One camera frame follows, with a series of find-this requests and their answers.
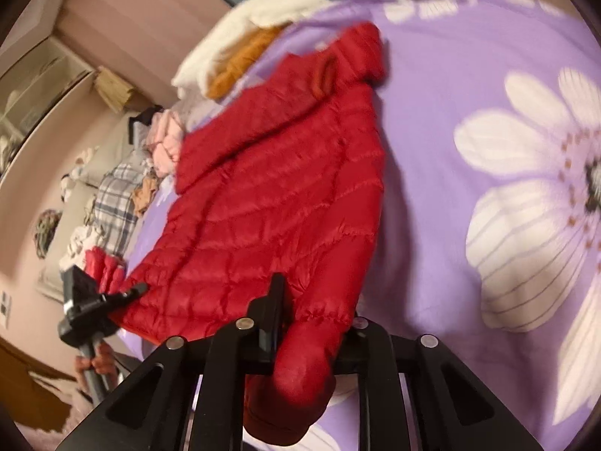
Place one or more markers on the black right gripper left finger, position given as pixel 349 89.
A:
pixel 241 348

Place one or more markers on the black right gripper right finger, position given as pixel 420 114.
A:
pixel 367 351

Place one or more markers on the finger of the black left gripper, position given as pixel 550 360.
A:
pixel 124 298

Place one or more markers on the red puffer down jacket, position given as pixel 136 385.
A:
pixel 287 179

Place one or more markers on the grey and black clothes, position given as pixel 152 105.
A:
pixel 139 127

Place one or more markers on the left hand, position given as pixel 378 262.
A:
pixel 102 364

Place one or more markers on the plaid grey pillow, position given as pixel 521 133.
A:
pixel 113 209

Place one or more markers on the small tan garment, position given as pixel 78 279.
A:
pixel 144 194

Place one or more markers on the purple floral bed sheet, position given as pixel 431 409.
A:
pixel 490 233

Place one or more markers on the pink folded garment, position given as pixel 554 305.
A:
pixel 164 141

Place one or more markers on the beige pleated lampshade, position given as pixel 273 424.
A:
pixel 113 90

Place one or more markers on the orange folded garment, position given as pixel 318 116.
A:
pixel 251 49

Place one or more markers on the white fleece garment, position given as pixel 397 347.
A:
pixel 231 32

